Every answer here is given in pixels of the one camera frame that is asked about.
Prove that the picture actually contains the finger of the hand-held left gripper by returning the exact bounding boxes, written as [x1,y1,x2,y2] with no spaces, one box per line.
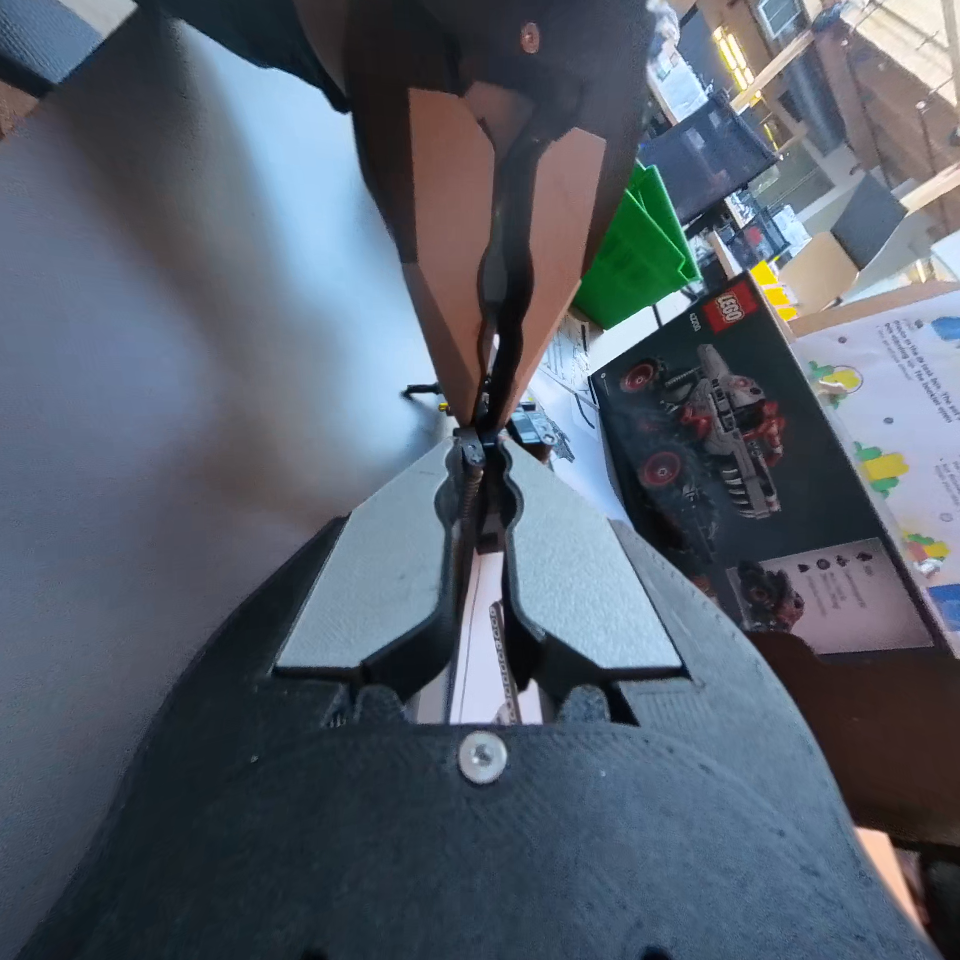
[407,88,500,427]
[480,126,609,432]

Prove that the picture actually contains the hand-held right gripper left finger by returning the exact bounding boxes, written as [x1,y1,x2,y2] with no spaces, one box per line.
[274,437,460,699]

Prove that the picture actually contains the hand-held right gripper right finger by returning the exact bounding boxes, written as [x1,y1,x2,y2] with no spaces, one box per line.
[495,441,685,695]

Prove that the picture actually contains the black grey lego model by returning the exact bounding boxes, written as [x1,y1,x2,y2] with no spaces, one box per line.
[403,381,558,558]

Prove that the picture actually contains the lego instruction booklet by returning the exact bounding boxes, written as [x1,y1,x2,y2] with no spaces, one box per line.
[414,315,633,727]

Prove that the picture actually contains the lego sticker sheet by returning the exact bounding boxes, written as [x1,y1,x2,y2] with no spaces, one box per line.
[534,315,603,430]

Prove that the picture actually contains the black lego box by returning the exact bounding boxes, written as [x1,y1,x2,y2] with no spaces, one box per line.
[588,268,940,660]

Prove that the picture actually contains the green plastic bin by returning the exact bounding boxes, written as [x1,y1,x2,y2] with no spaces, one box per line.
[570,159,704,333]

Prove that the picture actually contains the black storage crate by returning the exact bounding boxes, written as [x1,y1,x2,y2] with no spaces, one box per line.
[637,88,783,228]

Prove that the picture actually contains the yellow blocks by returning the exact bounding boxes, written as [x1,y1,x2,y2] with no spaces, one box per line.
[748,258,802,325]

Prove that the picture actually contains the black chair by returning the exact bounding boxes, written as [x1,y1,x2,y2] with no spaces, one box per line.
[831,171,910,273]

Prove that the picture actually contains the white printed poster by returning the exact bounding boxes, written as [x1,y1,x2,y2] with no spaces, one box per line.
[793,294,960,657]

